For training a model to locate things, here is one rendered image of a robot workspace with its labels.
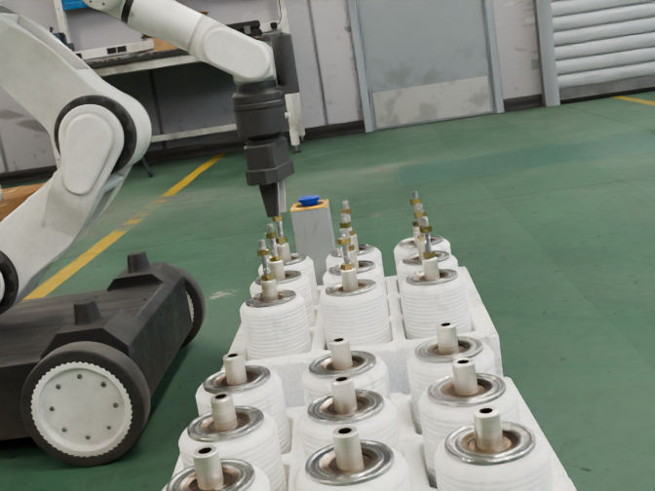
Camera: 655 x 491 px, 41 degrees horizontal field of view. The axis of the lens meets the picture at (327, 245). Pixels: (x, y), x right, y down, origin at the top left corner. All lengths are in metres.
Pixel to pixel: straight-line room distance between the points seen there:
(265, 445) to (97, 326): 0.68
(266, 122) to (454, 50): 4.98
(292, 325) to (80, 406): 0.40
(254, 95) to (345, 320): 0.41
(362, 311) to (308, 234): 0.43
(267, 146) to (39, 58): 0.44
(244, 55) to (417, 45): 4.96
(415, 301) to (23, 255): 0.76
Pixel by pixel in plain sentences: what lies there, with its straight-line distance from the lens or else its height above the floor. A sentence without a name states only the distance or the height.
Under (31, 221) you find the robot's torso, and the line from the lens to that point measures 1.65.
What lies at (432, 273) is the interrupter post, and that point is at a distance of 1.25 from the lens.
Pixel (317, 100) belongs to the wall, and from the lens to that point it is 6.35.
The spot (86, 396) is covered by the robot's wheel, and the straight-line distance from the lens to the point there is 1.46.
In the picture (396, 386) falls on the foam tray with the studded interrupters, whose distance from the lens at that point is 1.23.
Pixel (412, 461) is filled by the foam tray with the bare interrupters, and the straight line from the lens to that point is 0.90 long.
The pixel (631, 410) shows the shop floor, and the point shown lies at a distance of 1.41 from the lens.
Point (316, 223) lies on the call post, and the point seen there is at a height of 0.28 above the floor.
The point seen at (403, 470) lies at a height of 0.25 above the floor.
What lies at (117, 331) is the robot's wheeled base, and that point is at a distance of 1.48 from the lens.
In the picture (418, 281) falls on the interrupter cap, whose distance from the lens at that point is 1.25.
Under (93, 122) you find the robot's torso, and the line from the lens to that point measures 1.53.
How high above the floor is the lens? 0.59
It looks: 12 degrees down
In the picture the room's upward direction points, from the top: 9 degrees counter-clockwise
